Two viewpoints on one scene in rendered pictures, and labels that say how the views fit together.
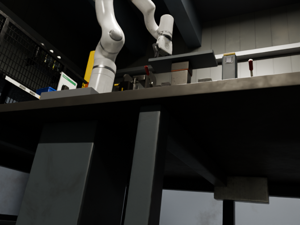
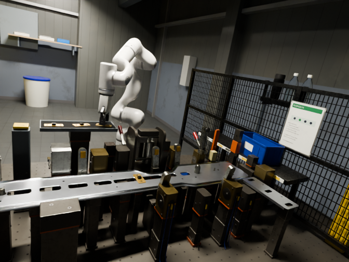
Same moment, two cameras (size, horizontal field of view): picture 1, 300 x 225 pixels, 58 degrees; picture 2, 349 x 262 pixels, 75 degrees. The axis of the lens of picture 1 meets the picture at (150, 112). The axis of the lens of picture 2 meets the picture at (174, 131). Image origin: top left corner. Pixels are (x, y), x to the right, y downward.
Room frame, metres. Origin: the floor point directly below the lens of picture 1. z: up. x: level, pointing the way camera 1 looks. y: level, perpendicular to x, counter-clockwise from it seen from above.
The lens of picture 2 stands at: (2.34, -0.84, 1.54)
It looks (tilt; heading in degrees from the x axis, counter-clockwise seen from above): 16 degrees down; 122
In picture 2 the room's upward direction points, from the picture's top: 10 degrees clockwise
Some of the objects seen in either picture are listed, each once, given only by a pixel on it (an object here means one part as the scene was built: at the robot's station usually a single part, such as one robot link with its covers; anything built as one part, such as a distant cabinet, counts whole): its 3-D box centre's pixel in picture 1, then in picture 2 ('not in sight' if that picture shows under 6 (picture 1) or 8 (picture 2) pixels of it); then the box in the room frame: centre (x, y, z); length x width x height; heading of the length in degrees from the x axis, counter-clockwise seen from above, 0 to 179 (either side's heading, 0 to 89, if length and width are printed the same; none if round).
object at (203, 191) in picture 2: not in sight; (200, 219); (2.00, 0.07, 0.84); 0.10 x 0.05 x 0.29; 154
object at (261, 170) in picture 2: not in sight; (257, 194); (2.15, 0.52, 0.88); 0.08 x 0.08 x 0.36; 64
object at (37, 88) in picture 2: not in sight; (37, 91); (-3.74, 1.99, 0.35); 0.60 x 0.58 x 0.70; 63
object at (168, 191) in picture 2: not in sight; (163, 224); (1.91, -0.12, 0.87); 0.12 x 0.07 x 0.35; 154
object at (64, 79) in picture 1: (65, 92); (300, 127); (2.25, 0.78, 1.30); 0.23 x 0.02 x 0.31; 154
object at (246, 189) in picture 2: not in sight; (241, 212); (2.13, 0.31, 0.84); 0.12 x 0.07 x 0.28; 154
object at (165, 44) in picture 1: (164, 45); (105, 102); (1.36, -0.03, 1.29); 0.10 x 0.07 x 0.11; 129
